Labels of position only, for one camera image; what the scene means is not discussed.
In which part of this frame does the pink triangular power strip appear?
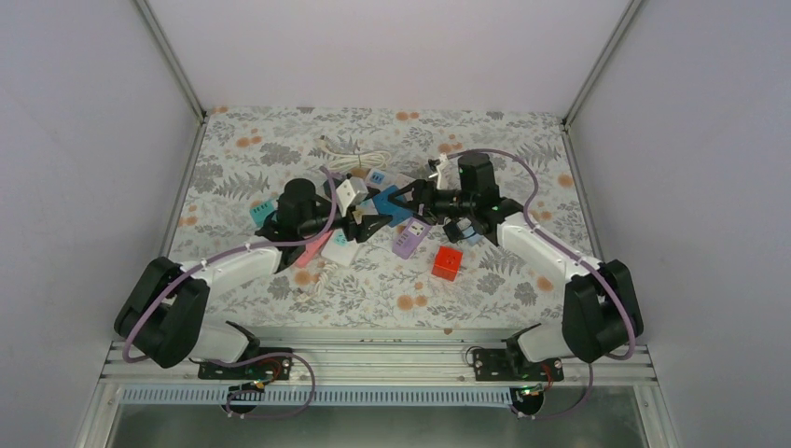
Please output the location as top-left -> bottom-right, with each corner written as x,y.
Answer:
294,231 -> 333,269

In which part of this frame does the white multicolour power strip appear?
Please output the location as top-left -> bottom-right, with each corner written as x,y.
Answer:
320,174 -> 412,267

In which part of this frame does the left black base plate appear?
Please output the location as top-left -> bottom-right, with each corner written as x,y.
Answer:
197,347 -> 293,382

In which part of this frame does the light blue small adapter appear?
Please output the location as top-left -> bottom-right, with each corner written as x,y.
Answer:
461,225 -> 484,246

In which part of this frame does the purple power strip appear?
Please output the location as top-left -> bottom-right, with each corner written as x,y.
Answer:
392,217 -> 432,259

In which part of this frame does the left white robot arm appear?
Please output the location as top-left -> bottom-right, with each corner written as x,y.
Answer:
114,177 -> 392,378

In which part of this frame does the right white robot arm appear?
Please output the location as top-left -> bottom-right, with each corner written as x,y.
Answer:
388,148 -> 645,380

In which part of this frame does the red cube socket adapter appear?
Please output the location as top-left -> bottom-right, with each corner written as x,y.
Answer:
431,245 -> 463,282

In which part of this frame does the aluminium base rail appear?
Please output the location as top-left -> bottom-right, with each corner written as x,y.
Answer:
100,341 -> 658,386

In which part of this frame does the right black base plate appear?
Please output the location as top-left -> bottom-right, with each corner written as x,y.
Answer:
464,346 -> 564,383

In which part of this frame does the braided white cable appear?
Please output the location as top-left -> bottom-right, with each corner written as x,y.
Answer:
294,260 -> 340,304

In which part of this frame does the teal power strip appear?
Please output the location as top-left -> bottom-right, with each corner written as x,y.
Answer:
249,200 -> 276,228

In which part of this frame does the blue cube socket adapter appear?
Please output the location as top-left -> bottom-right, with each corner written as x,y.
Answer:
372,185 -> 411,228

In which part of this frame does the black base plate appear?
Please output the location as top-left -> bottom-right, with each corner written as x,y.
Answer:
197,347 -> 293,382
464,346 -> 564,383

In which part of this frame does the coiled white power cable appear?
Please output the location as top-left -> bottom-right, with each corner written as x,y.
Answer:
317,135 -> 393,175

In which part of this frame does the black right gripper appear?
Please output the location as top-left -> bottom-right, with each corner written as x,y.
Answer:
388,180 -> 474,226

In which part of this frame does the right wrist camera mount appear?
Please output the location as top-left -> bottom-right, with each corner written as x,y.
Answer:
427,153 -> 451,189

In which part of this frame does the floral patterned table mat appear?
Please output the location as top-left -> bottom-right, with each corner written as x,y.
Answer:
170,106 -> 591,329

